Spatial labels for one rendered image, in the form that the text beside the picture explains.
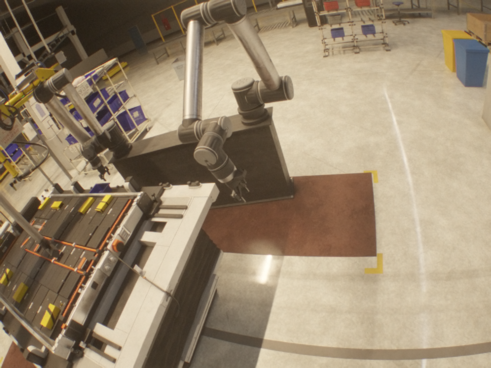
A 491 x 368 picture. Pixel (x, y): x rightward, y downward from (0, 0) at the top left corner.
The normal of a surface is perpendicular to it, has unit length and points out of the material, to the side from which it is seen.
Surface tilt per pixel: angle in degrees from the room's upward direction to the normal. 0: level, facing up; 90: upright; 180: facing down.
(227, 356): 0
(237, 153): 90
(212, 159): 96
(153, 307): 0
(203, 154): 90
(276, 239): 0
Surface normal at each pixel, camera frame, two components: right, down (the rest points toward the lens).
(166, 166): -0.11, 0.69
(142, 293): -0.31, -0.71
